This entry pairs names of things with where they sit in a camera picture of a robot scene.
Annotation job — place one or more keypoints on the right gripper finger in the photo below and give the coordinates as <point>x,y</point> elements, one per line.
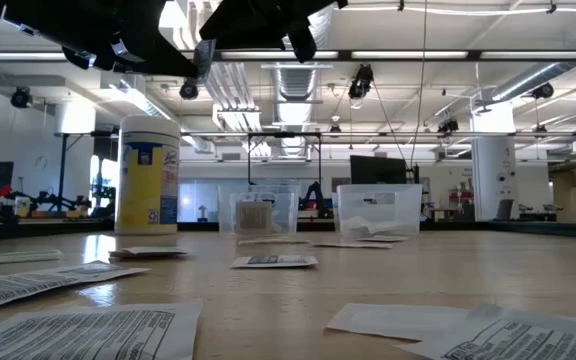
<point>248,40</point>
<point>303,45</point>

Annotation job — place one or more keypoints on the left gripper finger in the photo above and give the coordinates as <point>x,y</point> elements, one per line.
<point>153,60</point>

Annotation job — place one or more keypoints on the square printed antiseptic wipe packet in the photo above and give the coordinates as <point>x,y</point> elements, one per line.
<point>381,239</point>
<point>18,290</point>
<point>118,255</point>
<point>518,337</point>
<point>204,60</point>
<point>274,261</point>
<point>88,332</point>
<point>103,268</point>
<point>254,216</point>

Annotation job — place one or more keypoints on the white plain bandage wrapper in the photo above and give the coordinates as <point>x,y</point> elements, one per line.
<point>352,245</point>
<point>398,320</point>
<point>368,227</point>

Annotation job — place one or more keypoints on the black background robot arm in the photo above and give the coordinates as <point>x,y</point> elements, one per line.
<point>315,195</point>
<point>43,197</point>

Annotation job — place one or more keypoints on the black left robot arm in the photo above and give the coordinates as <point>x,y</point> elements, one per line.
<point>18,20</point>

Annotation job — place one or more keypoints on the white LED light strip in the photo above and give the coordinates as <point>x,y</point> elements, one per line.
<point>410,54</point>
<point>538,54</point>
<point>268,54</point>
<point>18,56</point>

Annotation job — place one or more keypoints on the white round column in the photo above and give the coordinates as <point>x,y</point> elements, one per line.
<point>75,117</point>
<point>493,175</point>

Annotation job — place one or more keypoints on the yellow disinfecting wipes canister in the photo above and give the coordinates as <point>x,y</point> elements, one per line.
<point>143,190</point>

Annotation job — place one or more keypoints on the black monitor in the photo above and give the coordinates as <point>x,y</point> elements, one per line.
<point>378,170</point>

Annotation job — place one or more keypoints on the clear plastic bin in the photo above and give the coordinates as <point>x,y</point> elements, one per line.
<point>398,205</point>
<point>228,210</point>

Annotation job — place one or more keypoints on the green striped bandage wrapper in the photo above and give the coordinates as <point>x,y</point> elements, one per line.
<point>15,256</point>

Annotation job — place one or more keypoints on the grey office chair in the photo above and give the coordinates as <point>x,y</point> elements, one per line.
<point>505,210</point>

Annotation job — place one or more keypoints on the silver ventilation duct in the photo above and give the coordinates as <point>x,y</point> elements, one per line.
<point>295,80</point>

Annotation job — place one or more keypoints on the black overhead camera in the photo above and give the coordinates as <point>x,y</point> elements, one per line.
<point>361,82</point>

